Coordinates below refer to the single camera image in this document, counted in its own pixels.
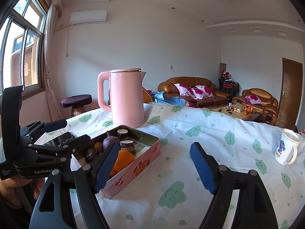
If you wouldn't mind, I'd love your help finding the white enamel mug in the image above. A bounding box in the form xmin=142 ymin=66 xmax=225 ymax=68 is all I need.
xmin=274 ymin=129 xmax=302 ymax=165

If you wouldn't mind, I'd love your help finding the white air conditioner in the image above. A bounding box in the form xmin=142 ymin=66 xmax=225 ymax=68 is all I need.
xmin=70 ymin=10 xmax=107 ymax=25

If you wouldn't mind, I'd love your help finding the purple round stool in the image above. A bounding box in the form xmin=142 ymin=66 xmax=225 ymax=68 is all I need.
xmin=61 ymin=94 xmax=92 ymax=117

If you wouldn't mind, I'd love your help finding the layered cake with crumb top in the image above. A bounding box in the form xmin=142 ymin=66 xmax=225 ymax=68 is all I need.
xmin=119 ymin=140 xmax=136 ymax=156

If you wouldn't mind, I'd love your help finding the purple red round fruit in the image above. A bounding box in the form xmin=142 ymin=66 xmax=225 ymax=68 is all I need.
xmin=102 ymin=131 xmax=120 ymax=150

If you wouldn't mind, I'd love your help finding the pink curtain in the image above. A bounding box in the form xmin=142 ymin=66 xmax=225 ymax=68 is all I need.
xmin=43 ymin=0 xmax=63 ymax=121

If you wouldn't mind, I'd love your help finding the person's left hand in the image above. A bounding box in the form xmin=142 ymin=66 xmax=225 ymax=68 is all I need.
xmin=1 ymin=175 xmax=45 ymax=207

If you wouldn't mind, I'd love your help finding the pink electric kettle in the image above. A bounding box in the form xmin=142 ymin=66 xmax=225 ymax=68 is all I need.
xmin=97 ymin=68 xmax=146 ymax=128

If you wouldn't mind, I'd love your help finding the large orange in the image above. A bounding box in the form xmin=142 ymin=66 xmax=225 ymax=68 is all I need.
xmin=110 ymin=150 xmax=134 ymax=178

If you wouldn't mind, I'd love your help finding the brown wooden door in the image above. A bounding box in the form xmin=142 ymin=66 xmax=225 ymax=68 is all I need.
xmin=277 ymin=58 xmax=303 ymax=129

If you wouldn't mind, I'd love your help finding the blue cloth on sofa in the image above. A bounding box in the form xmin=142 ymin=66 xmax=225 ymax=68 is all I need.
xmin=150 ymin=91 xmax=186 ymax=106

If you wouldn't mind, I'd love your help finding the window with frame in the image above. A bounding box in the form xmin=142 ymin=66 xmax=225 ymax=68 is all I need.
xmin=1 ymin=0 xmax=47 ymax=93

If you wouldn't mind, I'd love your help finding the brown leather long sofa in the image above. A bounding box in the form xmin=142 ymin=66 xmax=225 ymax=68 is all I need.
xmin=158 ymin=77 xmax=232 ymax=108

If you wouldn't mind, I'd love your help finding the white cloud-print tablecloth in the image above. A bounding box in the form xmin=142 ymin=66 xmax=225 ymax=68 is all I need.
xmin=35 ymin=102 xmax=305 ymax=229

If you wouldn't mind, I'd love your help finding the orange leather chair back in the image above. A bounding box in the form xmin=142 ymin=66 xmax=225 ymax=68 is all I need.
xmin=142 ymin=88 xmax=154 ymax=104

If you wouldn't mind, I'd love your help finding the pink metal tin box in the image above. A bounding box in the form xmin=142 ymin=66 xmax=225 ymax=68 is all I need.
xmin=71 ymin=124 xmax=161 ymax=199

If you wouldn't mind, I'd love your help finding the floral pillow on armchair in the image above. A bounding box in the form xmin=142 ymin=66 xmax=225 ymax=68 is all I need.
xmin=245 ymin=95 xmax=263 ymax=105

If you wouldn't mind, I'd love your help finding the floral pillow on sofa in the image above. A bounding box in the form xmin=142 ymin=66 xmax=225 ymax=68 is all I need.
xmin=174 ymin=83 xmax=214 ymax=100

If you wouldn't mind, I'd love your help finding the brown leather armchair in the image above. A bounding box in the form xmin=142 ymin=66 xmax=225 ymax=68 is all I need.
xmin=232 ymin=88 xmax=279 ymax=126

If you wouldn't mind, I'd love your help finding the wooden coffee table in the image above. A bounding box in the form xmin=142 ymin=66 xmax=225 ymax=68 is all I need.
xmin=203 ymin=103 xmax=263 ymax=122

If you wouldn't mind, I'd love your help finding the dark shelf with items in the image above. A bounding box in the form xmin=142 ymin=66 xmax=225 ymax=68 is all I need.
xmin=219 ymin=63 xmax=240 ymax=97

